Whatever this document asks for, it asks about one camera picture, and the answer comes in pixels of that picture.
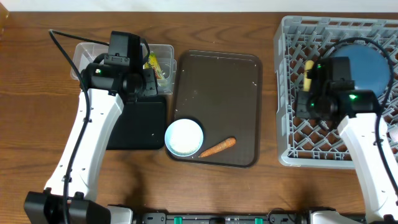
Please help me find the dark brown serving tray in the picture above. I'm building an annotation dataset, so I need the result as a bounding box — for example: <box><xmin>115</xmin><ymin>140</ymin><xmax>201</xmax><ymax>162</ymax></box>
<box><xmin>168</xmin><ymin>50</ymin><xmax>262</xmax><ymax>168</ymax></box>

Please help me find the grey dishwasher rack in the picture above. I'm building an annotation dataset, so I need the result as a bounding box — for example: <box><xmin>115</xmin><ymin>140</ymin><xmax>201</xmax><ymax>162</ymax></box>
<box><xmin>274</xmin><ymin>16</ymin><xmax>397</xmax><ymax>169</ymax></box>

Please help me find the yellow green snack wrapper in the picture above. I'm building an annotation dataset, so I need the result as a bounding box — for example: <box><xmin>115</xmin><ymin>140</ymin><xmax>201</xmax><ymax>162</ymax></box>
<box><xmin>144</xmin><ymin>52</ymin><xmax>165</xmax><ymax>80</ymax></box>

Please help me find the clear plastic bin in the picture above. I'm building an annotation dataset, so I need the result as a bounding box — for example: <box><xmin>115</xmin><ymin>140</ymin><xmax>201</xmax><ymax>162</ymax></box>
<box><xmin>73</xmin><ymin>42</ymin><xmax>177</xmax><ymax>95</ymax></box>

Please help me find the light blue rice bowl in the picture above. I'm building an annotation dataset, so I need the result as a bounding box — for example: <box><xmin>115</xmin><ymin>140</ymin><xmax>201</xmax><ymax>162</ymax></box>
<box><xmin>164</xmin><ymin>118</ymin><xmax>205</xmax><ymax>157</ymax></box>

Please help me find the black plastic bin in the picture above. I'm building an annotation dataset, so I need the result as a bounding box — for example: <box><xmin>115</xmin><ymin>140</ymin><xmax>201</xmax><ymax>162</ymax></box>
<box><xmin>106</xmin><ymin>95</ymin><xmax>167</xmax><ymax>150</ymax></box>

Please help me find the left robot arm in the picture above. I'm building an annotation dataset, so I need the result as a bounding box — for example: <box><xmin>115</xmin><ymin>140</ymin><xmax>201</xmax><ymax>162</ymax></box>
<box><xmin>24</xmin><ymin>29</ymin><xmax>158</xmax><ymax>223</ymax></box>

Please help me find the cream plastic spoon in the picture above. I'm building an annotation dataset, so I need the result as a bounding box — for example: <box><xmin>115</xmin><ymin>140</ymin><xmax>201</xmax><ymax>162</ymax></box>
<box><xmin>303</xmin><ymin>60</ymin><xmax>314</xmax><ymax>91</ymax></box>

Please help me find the dark blue plate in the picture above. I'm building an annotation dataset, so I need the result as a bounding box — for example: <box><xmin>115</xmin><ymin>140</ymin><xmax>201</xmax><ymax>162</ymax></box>
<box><xmin>331</xmin><ymin>45</ymin><xmax>390</xmax><ymax>96</ymax></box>

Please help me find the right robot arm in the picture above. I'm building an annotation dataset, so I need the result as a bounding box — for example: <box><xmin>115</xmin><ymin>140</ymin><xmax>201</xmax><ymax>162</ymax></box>
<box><xmin>295</xmin><ymin>57</ymin><xmax>397</xmax><ymax>223</ymax></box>

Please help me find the orange carrot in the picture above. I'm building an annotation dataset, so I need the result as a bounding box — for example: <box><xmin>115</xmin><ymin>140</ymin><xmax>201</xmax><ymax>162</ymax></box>
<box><xmin>199</xmin><ymin>138</ymin><xmax>236</xmax><ymax>158</ymax></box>

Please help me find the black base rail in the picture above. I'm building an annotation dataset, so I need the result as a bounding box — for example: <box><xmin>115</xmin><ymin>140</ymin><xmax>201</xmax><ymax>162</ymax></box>
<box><xmin>105</xmin><ymin>205</ymin><xmax>368</xmax><ymax>224</ymax></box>

